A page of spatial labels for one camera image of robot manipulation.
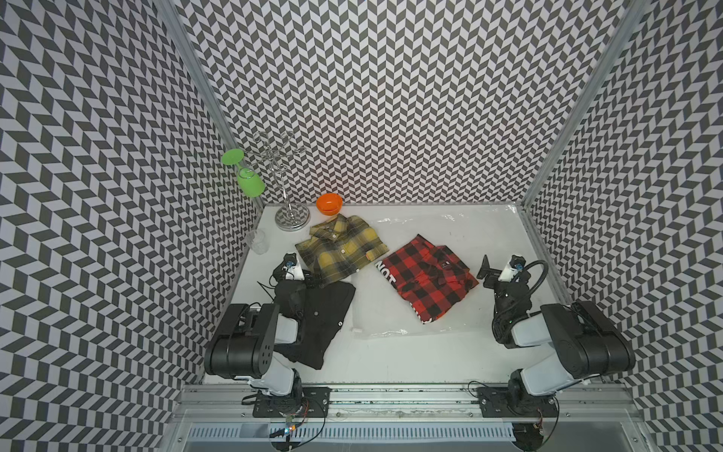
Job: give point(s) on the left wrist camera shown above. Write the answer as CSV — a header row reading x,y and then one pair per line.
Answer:
x,y
291,268

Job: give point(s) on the aluminium front rail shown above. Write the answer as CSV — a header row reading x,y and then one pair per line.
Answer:
x,y
446,402

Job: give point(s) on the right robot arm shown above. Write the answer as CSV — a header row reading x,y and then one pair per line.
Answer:
x,y
585,341

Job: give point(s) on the orange bowl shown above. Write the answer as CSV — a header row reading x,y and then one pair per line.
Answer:
x,y
329,204

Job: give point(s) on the red black plaid shirt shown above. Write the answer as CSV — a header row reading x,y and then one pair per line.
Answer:
x,y
431,278

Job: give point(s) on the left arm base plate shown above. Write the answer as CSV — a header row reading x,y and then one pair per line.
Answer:
x,y
311,402

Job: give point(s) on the clear plastic vacuum bag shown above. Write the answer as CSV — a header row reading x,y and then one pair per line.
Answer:
x,y
470,231

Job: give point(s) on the chrome glass holder stand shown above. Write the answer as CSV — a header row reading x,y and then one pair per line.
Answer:
x,y
277,154

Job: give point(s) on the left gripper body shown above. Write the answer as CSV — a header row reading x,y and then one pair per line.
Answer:
x,y
301,286

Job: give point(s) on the black folded shirt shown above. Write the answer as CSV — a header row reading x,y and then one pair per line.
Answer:
x,y
320,313

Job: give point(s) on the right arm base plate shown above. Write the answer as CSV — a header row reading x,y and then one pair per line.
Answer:
x,y
498,402

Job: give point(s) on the green plastic wine glass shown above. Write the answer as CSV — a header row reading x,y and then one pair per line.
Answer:
x,y
248,180

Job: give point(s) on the yellow plaid shirt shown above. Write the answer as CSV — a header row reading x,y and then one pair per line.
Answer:
x,y
340,247

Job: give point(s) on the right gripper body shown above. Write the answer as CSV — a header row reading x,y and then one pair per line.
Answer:
x,y
498,289

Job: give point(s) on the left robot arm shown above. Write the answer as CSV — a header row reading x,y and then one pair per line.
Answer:
x,y
243,346

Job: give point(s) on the clear glass cup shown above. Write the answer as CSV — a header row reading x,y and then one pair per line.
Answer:
x,y
257,241

